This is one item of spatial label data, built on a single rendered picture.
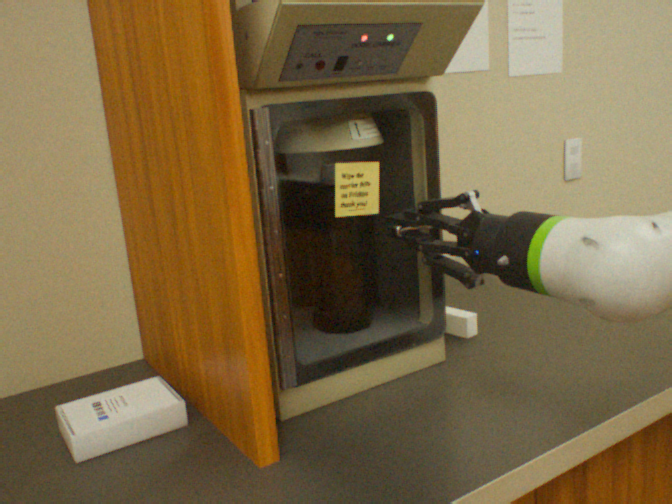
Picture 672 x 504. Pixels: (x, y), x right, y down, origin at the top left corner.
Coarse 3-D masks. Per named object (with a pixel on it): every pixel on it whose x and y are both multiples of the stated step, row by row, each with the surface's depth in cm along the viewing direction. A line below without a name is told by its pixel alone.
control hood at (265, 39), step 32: (288, 0) 73; (320, 0) 76; (352, 0) 78; (384, 0) 80; (416, 0) 83; (448, 0) 86; (480, 0) 89; (256, 32) 79; (288, 32) 77; (448, 32) 91; (256, 64) 80; (416, 64) 94; (448, 64) 97
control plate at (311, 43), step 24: (336, 24) 80; (360, 24) 82; (384, 24) 83; (408, 24) 86; (312, 48) 81; (336, 48) 83; (360, 48) 85; (384, 48) 87; (408, 48) 90; (288, 72) 83; (312, 72) 85; (336, 72) 87; (360, 72) 89; (384, 72) 92
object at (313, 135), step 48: (384, 96) 95; (432, 96) 100; (288, 144) 88; (336, 144) 92; (384, 144) 96; (432, 144) 101; (288, 192) 89; (384, 192) 98; (432, 192) 103; (288, 240) 90; (336, 240) 94; (384, 240) 99; (288, 288) 91; (336, 288) 96; (384, 288) 100; (432, 288) 106; (336, 336) 97; (384, 336) 102; (432, 336) 107
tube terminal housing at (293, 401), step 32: (256, 96) 85; (288, 96) 88; (320, 96) 91; (352, 96) 94; (256, 192) 88; (256, 224) 89; (416, 352) 108; (320, 384) 98; (352, 384) 102; (288, 416) 96
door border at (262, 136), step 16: (256, 144) 85; (272, 160) 87; (272, 176) 87; (272, 192) 88; (272, 208) 88; (272, 224) 88; (272, 240) 89; (272, 256) 89; (272, 288) 90; (288, 304) 92; (288, 320) 92; (288, 336) 92; (288, 352) 93; (288, 368) 93; (288, 384) 94
